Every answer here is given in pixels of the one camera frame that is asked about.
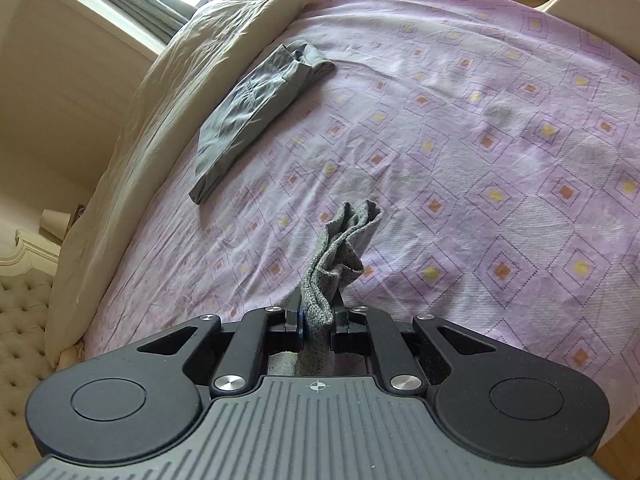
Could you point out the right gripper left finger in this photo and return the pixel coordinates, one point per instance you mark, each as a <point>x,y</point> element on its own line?
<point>294,325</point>

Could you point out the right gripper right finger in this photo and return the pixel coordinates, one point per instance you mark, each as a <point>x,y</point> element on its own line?
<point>340,327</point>

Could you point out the grey heathered pants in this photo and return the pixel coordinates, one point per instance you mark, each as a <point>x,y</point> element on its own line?
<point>336,263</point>

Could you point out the folded grey-green pants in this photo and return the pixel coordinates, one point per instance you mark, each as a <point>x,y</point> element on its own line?
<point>250,107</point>

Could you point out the purple patterned bed sheet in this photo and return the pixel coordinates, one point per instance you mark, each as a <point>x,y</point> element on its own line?
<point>503,147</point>

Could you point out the bedside lamp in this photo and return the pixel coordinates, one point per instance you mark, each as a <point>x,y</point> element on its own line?
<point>55,223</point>

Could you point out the tufted cream headboard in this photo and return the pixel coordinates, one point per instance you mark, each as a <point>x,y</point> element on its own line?
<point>27,273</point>

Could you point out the cream duvet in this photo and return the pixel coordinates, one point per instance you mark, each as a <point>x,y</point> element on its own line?
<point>187,80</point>

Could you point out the cream bed footboard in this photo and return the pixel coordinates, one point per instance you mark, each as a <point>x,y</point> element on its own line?
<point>615,21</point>

